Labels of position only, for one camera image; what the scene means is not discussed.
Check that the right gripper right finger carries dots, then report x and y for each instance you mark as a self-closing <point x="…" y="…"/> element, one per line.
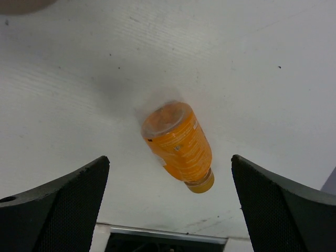
<point x="281" y="214"/>

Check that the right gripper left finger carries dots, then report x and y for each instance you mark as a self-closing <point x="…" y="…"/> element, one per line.
<point x="57" y="216"/>

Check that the orange bottle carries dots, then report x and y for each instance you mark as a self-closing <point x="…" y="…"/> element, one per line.
<point x="177" y="140"/>

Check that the brown cardboard bin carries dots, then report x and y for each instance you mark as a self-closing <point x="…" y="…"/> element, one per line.
<point x="21" y="7"/>

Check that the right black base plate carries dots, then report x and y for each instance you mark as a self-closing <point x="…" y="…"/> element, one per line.
<point x="137" y="239"/>

